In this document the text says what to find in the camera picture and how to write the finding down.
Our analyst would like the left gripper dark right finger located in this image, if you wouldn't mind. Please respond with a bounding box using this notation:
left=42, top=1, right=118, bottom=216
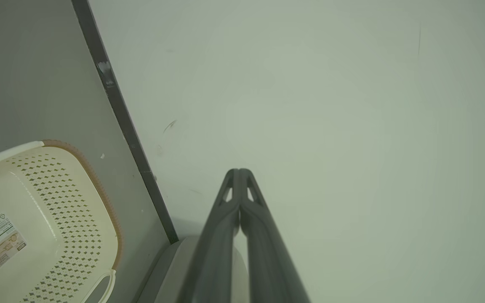
left=238, top=168, right=311, bottom=303

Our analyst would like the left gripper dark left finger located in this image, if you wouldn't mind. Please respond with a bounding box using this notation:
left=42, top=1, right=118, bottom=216
left=178, top=168, right=241, bottom=303

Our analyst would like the dark grey baseboard strip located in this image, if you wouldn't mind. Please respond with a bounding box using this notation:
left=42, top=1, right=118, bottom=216
left=71, top=0, right=180, bottom=245

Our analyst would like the white laundry basket brown rim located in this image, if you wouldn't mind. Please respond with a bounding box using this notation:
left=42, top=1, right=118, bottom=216
left=0, top=140, right=123, bottom=303

